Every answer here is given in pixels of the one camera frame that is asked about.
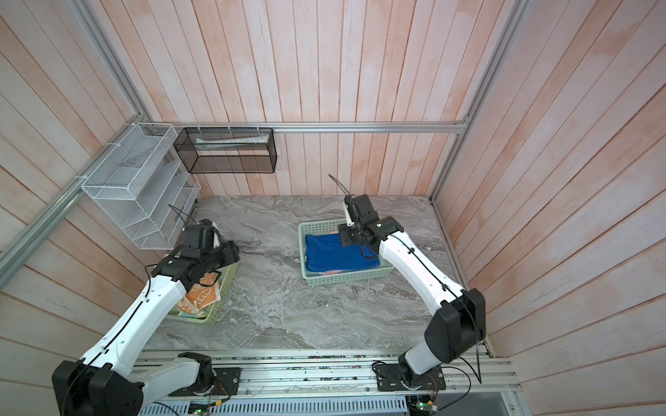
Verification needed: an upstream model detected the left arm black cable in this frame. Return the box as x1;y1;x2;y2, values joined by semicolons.
167;203;199;227

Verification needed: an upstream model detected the blue towel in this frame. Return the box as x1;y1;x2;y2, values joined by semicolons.
305;234;381;271

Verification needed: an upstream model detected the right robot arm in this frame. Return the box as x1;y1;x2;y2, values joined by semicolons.
338;195;486;385

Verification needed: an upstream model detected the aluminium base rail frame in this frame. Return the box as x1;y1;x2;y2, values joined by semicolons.
87;347;532;416

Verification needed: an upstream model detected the pink towel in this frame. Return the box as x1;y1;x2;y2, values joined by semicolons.
305;270;354;278

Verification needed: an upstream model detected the yellow-green plastic basket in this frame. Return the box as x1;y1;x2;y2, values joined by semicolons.
166;263;239;325

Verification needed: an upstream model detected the mint green plastic basket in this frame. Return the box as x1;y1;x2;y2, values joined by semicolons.
298;218;394;287

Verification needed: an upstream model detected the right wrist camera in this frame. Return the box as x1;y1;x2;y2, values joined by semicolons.
343;195;355;226

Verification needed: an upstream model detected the black mesh wall basket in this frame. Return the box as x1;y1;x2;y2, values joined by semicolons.
174;127;278;174

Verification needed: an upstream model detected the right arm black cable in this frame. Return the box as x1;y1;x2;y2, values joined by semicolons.
327;173;355;199

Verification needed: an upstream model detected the right aluminium corner rail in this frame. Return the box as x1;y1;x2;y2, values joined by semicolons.
428;1;532;203

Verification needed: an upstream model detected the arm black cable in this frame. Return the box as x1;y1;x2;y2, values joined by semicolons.
167;203;199;227
327;173;355;199

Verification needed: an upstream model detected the white wire mesh shelf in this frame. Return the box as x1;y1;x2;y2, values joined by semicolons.
83;123;201;251

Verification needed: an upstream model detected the orange patterned cream towel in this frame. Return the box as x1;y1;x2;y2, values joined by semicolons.
176;272;221;317

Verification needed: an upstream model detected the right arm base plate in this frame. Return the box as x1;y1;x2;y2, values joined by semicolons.
371;361;446;392

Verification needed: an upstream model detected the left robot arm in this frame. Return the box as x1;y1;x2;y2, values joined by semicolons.
51;219;239;415

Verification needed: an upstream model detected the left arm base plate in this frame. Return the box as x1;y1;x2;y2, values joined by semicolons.
168;367;241;397

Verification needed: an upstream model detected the left aluminium wall rail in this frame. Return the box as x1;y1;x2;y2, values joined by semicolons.
1;114;147;289

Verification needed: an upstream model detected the horizontal aluminium wall rail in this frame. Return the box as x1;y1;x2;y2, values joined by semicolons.
143;121;467;133

